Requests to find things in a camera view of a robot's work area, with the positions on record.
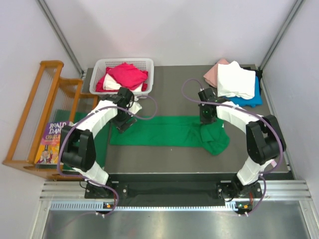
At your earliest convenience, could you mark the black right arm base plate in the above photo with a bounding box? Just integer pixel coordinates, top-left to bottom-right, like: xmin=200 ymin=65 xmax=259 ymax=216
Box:
xmin=216 ymin=181 xmax=263 ymax=201

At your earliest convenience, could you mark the crimson red t shirt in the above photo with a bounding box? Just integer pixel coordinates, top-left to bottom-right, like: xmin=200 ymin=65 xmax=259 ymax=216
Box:
xmin=96 ymin=63 xmax=148 ymax=92

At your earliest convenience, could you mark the folded pink t shirt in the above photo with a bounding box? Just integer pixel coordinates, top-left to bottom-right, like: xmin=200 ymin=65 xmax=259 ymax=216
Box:
xmin=203 ymin=58 xmax=229 ymax=88

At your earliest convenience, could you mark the grey slotted cable duct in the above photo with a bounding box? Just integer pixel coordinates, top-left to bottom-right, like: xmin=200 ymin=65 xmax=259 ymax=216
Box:
xmin=50 ymin=201 xmax=251 ymax=212

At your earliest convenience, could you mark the green t shirt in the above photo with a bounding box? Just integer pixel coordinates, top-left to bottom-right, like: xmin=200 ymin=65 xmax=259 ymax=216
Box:
xmin=110 ymin=116 xmax=230 ymax=155

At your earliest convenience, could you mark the folded white t shirt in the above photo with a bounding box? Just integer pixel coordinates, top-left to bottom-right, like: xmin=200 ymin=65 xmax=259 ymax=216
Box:
xmin=217 ymin=61 xmax=256 ymax=100

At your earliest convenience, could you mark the Roald Dahl book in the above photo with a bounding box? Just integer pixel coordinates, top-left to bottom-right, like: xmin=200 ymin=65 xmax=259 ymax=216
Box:
xmin=34 ymin=121 xmax=73 ymax=165

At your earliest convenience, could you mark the wooden book rack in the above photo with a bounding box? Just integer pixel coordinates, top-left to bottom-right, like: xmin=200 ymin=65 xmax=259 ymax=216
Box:
xmin=3 ymin=60 xmax=98 ymax=181

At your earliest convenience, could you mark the white plastic laundry basket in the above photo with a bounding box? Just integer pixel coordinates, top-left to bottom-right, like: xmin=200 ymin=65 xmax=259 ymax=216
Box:
xmin=89 ymin=58 xmax=155 ymax=98

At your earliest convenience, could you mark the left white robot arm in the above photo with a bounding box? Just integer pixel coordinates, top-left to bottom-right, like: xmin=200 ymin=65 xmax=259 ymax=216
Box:
xmin=59 ymin=87 xmax=142 ymax=198

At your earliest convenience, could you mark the green folding board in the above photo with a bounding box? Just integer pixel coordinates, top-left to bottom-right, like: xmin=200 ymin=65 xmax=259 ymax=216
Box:
xmin=53 ymin=110 xmax=110 ymax=174

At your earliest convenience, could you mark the white shirt in basket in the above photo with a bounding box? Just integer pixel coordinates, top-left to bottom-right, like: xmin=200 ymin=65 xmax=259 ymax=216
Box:
xmin=102 ymin=74 xmax=148 ymax=92

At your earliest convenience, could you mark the folded blue t shirt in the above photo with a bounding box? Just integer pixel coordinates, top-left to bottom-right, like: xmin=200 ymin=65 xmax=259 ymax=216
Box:
xmin=228 ymin=77 xmax=263 ymax=108

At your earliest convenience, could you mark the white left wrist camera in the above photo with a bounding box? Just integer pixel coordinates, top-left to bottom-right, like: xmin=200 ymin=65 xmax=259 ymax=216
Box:
xmin=129 ymin=98 xmax=143 ymax=115

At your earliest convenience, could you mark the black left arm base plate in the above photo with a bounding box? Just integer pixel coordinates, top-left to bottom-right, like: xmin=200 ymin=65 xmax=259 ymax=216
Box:
xmin=84 ymin=181 xmax=128 ymax=199

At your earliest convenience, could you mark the pink marker pen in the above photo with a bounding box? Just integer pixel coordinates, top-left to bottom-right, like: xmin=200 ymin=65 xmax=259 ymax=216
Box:
xmin=271 ymin=160 xmax=277 ymax=168

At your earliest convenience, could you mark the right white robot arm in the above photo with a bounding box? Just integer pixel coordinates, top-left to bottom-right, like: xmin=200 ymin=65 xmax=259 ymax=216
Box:
xmin=198 ymin=88 xmax=287 ymax=197

